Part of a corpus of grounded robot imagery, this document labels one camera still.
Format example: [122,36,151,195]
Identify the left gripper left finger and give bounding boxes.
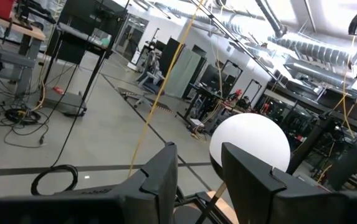
[0,141,179,224]

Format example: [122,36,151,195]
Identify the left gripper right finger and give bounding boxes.
[221,142,357,224]

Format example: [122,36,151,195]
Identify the white globe table lamp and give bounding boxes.
[195,112,292,224]

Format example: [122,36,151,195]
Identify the pale green partition panel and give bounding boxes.
[164,46,202,100]

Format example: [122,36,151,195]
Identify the black rolling table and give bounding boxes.
[42,0,128,118]

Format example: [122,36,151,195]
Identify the black partition panel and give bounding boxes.
[158,37,186,80]

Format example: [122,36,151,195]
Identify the wooden bench with grey legs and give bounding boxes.
[0,9,47,98]

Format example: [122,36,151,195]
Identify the coiled black floor cable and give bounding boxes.
[30,164,79,197]

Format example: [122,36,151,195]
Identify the tangled black floor cables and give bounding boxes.
[0,98,50,147]

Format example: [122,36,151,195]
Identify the silver ceiling air duct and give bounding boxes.
[254,0,357,85]

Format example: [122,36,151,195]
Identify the yellow hanging cable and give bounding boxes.
[127,0,204,178]

